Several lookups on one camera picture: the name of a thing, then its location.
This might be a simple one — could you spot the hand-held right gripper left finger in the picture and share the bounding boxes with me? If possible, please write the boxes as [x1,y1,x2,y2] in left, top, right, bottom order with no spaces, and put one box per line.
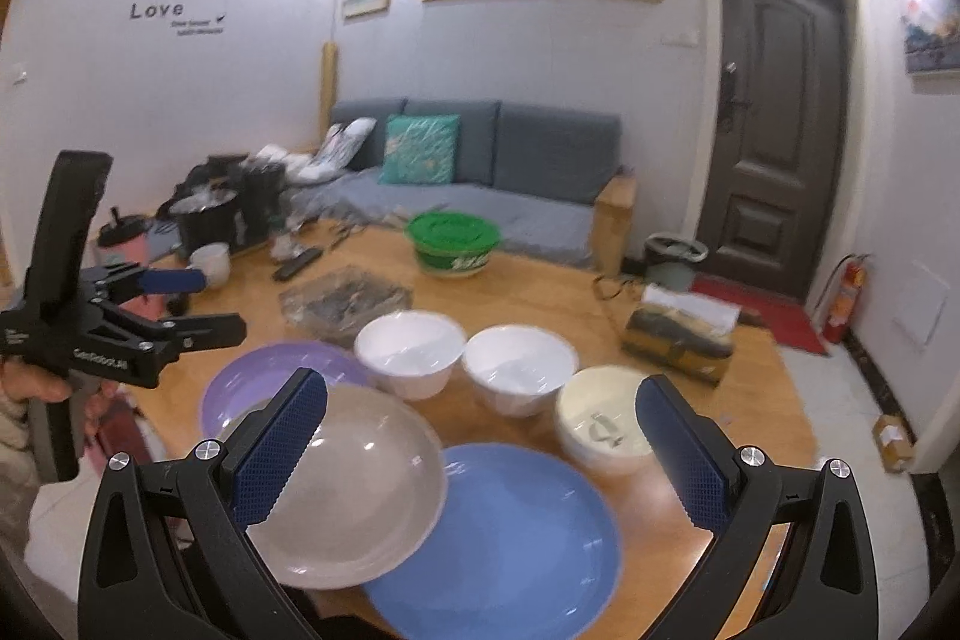
[77,368,331,640]

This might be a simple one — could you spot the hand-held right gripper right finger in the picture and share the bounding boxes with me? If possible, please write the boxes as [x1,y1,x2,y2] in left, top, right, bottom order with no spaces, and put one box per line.
[634,374,880,640]

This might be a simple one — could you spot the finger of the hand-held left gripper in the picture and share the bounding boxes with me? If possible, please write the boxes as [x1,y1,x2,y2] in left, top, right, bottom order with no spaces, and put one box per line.
[97,306,248,353]
[82,263,208,305]

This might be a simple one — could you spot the purple plate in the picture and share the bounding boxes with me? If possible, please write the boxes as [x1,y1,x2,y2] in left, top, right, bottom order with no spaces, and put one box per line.
[199,342,376,453]

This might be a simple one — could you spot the cream bowl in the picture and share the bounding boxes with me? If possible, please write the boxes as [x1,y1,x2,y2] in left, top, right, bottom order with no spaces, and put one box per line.
[555,366,665,477]

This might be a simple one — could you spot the taupe plate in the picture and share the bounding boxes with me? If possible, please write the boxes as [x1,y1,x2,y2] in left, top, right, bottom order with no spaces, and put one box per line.
[217,383,449,590]

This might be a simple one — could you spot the white bowl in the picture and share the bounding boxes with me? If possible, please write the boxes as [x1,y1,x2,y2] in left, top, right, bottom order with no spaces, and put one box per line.
[354,311,470,401]
[463,326,578,418]

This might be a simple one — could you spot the blue plate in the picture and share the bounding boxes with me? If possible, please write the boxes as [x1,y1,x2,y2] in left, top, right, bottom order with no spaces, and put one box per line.
[360,443,625,640]

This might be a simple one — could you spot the person's left forearm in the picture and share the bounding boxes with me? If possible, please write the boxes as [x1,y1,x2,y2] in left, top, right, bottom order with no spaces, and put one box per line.
[0,398,46,483]

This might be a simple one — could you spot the person's left hand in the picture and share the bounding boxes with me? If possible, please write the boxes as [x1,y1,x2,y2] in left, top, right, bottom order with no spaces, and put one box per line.
[0,355,74,405]

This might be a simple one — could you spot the white mug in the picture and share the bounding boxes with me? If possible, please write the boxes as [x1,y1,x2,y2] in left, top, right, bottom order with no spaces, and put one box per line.
[187,242,232,289]

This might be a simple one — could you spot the black cooking pot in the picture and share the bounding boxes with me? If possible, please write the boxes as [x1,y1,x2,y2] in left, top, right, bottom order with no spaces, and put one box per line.
[169,190,241,262]

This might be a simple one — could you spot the black remote control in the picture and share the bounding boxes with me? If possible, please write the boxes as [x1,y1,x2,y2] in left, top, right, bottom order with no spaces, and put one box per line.
[271,246,323,281]

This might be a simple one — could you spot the gold and black tissue pack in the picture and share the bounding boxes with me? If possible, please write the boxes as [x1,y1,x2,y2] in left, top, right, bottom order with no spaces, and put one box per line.
[622,284,743,386]

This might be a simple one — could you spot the black kettle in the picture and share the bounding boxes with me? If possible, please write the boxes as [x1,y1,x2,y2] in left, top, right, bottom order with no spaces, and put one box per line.
[236,160,290,247]

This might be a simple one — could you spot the clear plastic packet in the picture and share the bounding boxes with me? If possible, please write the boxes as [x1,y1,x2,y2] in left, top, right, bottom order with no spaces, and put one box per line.
[279,265,415,341]

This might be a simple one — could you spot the red doormat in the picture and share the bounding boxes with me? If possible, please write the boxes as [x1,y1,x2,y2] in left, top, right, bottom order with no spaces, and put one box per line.
[690,276,830,356]

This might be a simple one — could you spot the brown eyeglasses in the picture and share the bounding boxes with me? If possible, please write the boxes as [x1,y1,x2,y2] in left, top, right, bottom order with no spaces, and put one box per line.
[592,271,653,330]

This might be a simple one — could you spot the grey trash bin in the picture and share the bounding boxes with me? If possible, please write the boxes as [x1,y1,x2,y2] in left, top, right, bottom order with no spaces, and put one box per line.
[643,233,710,292]

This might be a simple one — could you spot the small cardboard box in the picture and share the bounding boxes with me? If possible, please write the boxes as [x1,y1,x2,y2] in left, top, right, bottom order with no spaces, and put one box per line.
[871,415,917,472]

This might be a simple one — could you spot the white patterned cushion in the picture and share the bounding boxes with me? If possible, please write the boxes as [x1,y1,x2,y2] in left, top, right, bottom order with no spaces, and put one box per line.
[311,117,376,176]

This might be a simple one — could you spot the red fire extinguisher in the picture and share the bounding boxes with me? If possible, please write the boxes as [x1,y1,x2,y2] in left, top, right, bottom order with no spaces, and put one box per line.
[821,254,875,345]

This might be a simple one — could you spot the green lidded container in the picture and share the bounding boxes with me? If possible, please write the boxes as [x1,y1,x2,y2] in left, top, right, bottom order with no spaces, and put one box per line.
[405,211,502,277]

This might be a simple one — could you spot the teal cushion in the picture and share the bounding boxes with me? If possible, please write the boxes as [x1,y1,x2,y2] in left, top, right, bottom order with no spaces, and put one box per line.
[377,113,461,187]

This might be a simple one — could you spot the grey sofa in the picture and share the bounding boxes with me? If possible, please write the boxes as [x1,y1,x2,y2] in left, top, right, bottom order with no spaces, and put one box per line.
[289,98,638,270]

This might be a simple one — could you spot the dark brown door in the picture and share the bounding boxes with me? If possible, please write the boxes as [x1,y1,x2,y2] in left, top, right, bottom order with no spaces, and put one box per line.
[694,0,856,304]

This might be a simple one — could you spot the framed mountain painting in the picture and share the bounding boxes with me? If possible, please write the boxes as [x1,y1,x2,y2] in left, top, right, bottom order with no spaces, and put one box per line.
[898,0,960,79]

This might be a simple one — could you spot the light wooden post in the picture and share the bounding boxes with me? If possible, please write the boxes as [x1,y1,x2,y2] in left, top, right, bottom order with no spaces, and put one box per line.
[319,42,342,146]

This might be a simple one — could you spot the black wall decal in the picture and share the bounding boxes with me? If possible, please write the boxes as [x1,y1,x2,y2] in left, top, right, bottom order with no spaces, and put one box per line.
[129,1,227,39]

